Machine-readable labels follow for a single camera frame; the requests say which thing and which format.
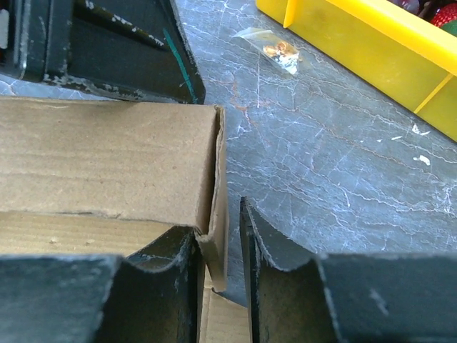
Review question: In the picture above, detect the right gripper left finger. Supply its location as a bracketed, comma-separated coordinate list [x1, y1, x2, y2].
[1, 227, 205, 342]

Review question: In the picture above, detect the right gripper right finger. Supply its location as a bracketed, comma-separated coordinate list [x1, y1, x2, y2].
[239, 197, 456, 342]

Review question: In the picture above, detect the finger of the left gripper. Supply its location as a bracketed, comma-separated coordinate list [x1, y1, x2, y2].
[46, 1, 206, 104]

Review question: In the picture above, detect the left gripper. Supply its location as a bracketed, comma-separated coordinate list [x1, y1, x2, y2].
[1, 0, 71, 82]

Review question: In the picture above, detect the small clear plastic bag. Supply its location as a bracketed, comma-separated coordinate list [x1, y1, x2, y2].
[233, 27, 303, 75]

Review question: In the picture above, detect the brown cardboard box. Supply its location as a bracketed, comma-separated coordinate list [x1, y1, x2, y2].
[1, 96, 249, 342]

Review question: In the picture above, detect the yellow plastic tray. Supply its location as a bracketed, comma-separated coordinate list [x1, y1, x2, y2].
[256, 1, 456, 139]

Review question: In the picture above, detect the red strawberry cluster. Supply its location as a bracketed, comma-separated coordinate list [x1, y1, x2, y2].
[431, 2, 456, 28]

